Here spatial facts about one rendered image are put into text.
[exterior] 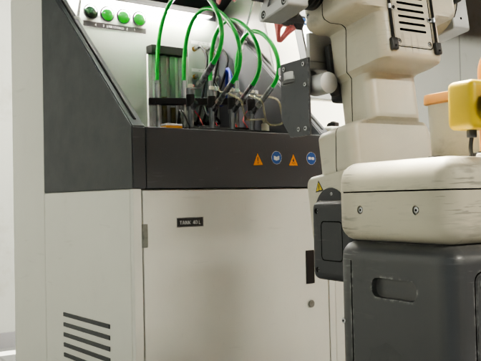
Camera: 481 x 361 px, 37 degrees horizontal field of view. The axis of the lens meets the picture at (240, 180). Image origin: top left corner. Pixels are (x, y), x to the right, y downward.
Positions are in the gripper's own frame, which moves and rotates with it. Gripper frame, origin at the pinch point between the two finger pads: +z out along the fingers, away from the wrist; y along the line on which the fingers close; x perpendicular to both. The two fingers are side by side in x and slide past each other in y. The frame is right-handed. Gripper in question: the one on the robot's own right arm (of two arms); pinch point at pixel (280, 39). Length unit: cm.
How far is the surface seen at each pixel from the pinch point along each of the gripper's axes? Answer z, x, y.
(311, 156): 28.0, -12.6, -19.6
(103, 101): 17, 50, -9
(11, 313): 229, 59, 76
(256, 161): 25.3, 7.8, -24.7
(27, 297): 98, 66, -13
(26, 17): 32, 65, 52
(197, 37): 33, 6, 49
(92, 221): 45, 53, -28
